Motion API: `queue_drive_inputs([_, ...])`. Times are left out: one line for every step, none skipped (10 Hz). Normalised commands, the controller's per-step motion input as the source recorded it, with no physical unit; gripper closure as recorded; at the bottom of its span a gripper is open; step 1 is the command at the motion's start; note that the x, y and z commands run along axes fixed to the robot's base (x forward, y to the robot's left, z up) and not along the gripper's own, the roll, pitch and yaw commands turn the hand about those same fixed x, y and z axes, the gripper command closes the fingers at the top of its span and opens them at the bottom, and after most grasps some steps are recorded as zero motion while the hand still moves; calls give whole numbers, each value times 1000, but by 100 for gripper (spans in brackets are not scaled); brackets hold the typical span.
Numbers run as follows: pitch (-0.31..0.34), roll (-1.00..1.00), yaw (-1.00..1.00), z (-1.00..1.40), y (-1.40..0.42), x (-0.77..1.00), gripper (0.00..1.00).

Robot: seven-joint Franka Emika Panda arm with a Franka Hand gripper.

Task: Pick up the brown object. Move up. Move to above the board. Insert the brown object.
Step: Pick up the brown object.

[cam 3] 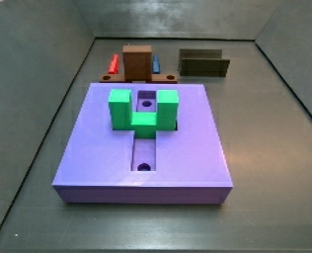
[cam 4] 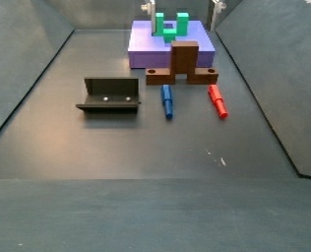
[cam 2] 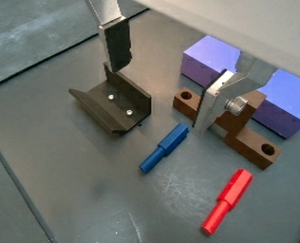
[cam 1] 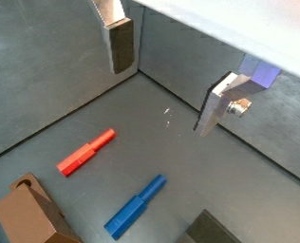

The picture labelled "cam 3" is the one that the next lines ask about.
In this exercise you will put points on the brown T-shaped block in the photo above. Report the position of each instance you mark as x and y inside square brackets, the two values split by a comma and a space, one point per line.
[135, 67]

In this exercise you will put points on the red peg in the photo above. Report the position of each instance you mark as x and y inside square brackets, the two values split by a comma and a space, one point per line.
[114, 64]

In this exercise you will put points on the blue peg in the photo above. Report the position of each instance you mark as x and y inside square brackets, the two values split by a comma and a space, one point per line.
[155, 65]

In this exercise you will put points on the purple slotted base board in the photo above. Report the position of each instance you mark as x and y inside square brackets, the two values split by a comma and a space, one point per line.
[182, 170]

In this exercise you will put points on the dark grey block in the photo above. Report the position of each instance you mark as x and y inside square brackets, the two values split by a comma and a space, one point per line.
[202, 62]

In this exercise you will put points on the green U-shaped block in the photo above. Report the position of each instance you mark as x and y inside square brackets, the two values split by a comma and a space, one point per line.
[154, 113]

